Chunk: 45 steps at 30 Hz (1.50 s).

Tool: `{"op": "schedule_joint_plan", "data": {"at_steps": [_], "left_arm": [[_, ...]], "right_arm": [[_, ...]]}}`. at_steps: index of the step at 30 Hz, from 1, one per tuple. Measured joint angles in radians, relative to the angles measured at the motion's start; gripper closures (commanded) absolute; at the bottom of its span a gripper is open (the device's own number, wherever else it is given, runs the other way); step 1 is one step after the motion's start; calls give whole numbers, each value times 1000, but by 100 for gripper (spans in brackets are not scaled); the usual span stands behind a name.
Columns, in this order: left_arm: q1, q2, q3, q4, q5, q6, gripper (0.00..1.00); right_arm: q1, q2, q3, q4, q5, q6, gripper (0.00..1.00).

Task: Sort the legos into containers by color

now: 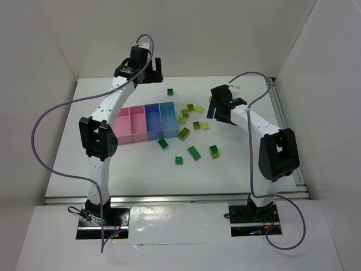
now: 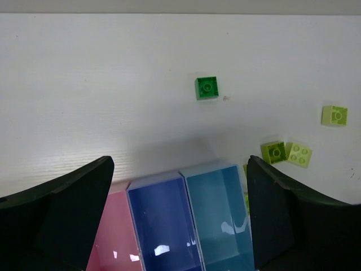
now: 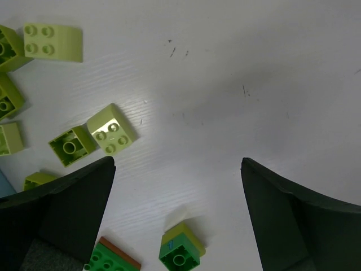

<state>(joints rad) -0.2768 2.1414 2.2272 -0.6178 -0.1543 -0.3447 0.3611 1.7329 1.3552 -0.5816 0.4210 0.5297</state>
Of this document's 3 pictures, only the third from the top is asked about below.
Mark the lime lego brick left edge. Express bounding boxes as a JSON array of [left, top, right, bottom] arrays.
[[1, 73, 25, 120]]

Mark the lime sloped lego brick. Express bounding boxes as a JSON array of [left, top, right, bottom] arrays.
[[23, 23, 83, 63]]

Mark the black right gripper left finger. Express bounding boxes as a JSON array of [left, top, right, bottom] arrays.
[[1, 156, 116, 270]]

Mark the lime lego brick upside down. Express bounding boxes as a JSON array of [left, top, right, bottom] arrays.
[[0, 25, 33, 73]]

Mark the pale lime sloped lego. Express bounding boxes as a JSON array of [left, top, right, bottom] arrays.
[[86, 103, 138, 156]]

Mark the green long lego brick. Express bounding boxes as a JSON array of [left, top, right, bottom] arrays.
[[83, 237, 142, 271]]

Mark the pale lime lego brick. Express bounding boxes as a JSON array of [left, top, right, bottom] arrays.
[[0, 122, 24, 156]]

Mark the light blue container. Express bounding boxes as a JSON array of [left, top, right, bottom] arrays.
[[0, 171, 16, 198]]

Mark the lime square lego hollow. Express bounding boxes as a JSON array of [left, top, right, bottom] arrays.
[[49, 126, 96, 167]]

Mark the lime long lego brick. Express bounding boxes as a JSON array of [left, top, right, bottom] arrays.
[[23, 172, 57, 191]]

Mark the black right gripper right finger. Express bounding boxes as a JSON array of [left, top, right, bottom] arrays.
[[241, 158, 360, 270]]

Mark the lime green stacked lego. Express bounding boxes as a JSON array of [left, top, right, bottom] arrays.
[[159, 221, 206, 271]]

